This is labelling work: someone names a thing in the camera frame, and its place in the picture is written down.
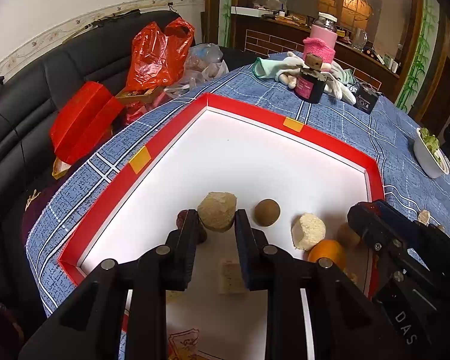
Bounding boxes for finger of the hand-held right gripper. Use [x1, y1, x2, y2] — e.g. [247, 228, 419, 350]
[373, 199, 450, 269]
[347, 203, 450, 298]

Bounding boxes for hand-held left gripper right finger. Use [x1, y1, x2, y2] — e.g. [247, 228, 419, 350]
[235, 209, 409, 360]

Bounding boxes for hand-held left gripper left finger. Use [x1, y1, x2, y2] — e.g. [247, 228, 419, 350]
[19, 209, 200, 360]

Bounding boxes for round brown fruit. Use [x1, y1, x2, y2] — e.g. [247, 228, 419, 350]
[254, 199, 281, 227]
[337, 222, 361, 248]

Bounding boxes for orange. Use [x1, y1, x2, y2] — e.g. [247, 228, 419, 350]
[307, 239, 347, 271]

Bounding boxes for red box white inside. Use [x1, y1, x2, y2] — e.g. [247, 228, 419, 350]
[57, 92, 385, 360]

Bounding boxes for white bowl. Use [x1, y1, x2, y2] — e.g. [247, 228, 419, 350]
[413, 127, 450, 179]

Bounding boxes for blue plaid tablecloth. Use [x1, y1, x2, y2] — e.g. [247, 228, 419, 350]
[25, 50, 450, 316]

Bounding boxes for green lettuce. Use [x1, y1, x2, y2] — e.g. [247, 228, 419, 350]
[419, 127, 444, 164]

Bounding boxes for black container white label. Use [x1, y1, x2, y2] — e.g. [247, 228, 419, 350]
[354, 82, 379, 115]

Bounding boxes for white gloves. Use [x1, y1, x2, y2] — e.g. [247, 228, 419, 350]
[275, 52, 357, 104]

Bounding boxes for dark jar with wooden stopper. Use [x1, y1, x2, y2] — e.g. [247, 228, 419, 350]
[294, 53, 328, 104]

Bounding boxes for bamboo painted panel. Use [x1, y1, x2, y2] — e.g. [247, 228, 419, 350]
[219, 0, 234, 47]
[395, 0, 441, 115]

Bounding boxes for dark maroon cushion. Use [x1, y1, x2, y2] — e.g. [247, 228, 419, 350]
[22, 191, 53, 233]

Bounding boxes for gold cardboard box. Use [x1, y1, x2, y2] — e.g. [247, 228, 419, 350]
[114, 86, 166, 107]

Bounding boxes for red gift bag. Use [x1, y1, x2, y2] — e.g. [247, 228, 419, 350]
[49, 82, 126, 166]

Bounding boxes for glass pitcher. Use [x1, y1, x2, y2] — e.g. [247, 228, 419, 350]
[350, 28, 369, 50]

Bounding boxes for mint green cloth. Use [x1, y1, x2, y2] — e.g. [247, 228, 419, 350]
[253, 57, 289, 79]

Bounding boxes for bottle with pink knit sleeve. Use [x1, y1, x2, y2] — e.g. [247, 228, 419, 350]
[303, 12, 338, 64]

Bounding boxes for clear plastic bag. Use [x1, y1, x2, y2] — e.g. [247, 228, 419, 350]
[165, 42, 229, 94]

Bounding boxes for red plastic bag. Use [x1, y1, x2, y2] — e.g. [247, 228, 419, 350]
[125, 17, 196, 100]

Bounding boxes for wooden glass cabinet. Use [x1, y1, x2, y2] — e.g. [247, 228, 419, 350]
[204, 0, 450, 121]

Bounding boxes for black leather sofa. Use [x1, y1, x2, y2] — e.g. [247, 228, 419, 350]
[0, 9, 207, 360]

